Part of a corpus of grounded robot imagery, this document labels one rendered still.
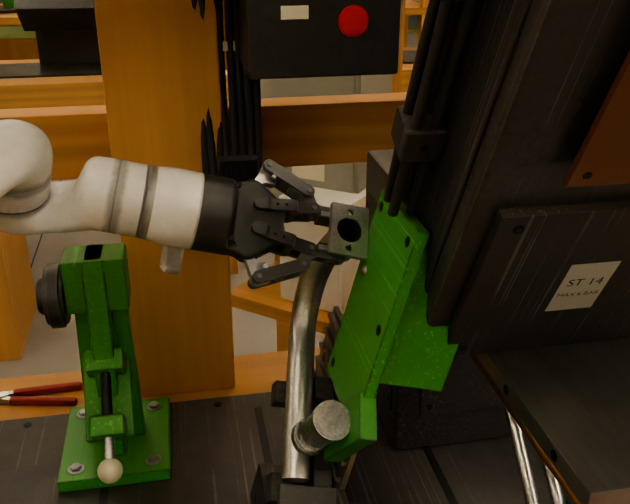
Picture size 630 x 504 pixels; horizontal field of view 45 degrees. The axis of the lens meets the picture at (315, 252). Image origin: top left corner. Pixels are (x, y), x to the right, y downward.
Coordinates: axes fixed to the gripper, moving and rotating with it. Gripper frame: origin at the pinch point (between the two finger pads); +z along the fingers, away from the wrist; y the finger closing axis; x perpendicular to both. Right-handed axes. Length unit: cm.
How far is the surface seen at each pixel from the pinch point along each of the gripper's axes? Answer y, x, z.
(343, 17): 23.9, -3.8, -1.6
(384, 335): -11.6, -6.8, 3.1
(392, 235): -2.5, -8.4, 2.9
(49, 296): -5.9, 16.7, -26.7
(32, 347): 35, 236, -41
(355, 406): -17.1, -1.2, 2.7
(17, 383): -10, 53, -31
